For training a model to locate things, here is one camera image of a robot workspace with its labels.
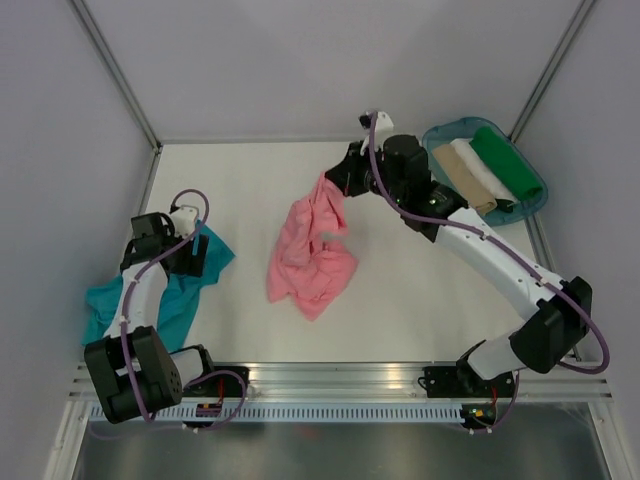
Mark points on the pink t shirt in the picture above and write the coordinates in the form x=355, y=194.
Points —
x=309, y=263

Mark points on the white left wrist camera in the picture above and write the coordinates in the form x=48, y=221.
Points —
x=184, y=219

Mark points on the rolled green t shirt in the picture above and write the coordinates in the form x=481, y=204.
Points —
x=505, y=163

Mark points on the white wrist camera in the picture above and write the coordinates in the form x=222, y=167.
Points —
x=379, y=126
x=184, y=219

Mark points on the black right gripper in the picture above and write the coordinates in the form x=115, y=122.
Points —
x=345, y=175

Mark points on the white slotted cable duct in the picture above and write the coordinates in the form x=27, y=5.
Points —
x=259, y=412

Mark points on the right aluminium frame post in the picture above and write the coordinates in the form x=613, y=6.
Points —
x=568, y=38

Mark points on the rolled white t shirt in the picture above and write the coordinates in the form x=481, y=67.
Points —
x=480, y=171

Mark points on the rolled beige t shirt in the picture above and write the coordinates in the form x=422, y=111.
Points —
x=451, y=169

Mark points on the blue plastic bin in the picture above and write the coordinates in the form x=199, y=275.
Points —
x=465, y=128

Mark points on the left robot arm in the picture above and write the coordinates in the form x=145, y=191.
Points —
x=132, y=371

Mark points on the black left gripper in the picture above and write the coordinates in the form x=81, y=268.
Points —
x=193, y=266

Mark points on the aluminium frame post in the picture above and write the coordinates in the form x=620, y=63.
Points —
x=568, y=38
x=106, y=56

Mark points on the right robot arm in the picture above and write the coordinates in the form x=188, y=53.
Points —
x=552, y=310

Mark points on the teal t shirt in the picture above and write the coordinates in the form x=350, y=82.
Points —
x=179, y=303

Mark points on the left aluminium frame post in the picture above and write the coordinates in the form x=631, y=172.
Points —
x=106, y=56

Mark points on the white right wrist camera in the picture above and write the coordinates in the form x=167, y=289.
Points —
x=379, y=126

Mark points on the aluminium mounting rail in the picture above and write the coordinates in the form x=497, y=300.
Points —
x=408, y=381

